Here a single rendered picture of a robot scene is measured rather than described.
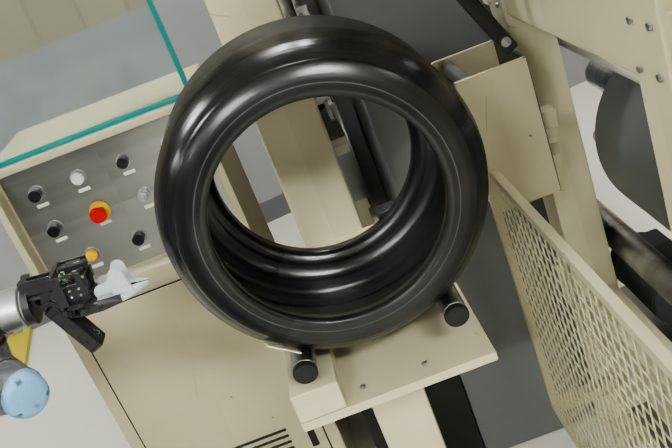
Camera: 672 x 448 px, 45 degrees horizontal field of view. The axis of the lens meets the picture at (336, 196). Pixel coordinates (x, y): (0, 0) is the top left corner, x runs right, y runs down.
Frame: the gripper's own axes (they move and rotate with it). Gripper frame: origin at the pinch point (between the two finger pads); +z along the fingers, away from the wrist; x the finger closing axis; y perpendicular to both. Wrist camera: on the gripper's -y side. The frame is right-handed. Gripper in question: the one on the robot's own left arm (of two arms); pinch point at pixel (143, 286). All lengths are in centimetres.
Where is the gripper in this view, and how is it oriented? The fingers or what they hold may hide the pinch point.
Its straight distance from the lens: 147.0
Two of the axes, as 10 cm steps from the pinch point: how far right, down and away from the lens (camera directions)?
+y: -2.2, -9.0, -3.8
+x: -1.3, -3.6, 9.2
